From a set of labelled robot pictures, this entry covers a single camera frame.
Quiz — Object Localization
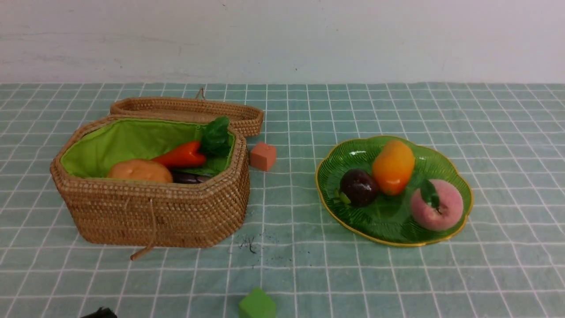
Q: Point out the green foam cube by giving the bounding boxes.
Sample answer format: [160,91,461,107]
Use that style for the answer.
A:
[238,288,277,318]

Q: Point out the pink peach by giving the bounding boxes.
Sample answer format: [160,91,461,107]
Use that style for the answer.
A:
[410,179,464,231]

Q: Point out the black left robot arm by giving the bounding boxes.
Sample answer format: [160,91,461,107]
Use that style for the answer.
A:
[81,307,117,318]

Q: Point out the purple eggplant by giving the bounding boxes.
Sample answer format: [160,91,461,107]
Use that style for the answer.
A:
[171,171,212,184]

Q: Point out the woven wicker basket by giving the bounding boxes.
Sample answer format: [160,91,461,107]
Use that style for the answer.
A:
[50,115,250,248]

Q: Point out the green checkered tablecloth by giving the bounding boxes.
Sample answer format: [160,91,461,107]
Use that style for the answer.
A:
[0,83,565,318]

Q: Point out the orange carrot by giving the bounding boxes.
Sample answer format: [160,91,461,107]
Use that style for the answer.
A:
[151,116,231,169]

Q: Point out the brown potato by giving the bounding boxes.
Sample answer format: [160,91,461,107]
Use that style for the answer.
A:
[106,159,173,183]

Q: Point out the orange yellow mango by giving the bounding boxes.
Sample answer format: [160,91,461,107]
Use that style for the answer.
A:
[372,140,415,197]

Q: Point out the green leaf glass plate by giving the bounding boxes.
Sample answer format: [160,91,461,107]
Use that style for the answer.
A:
[316,135,474,247]

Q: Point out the orange foam cube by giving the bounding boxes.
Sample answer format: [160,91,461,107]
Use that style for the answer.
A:
[249,142,277,171]

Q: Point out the dark purple mangosteen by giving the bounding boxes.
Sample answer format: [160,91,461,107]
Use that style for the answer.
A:
[336,169,379,208]

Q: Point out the woven wicker basket lid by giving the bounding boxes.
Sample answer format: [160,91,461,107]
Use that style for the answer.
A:
[109,97,264,137]

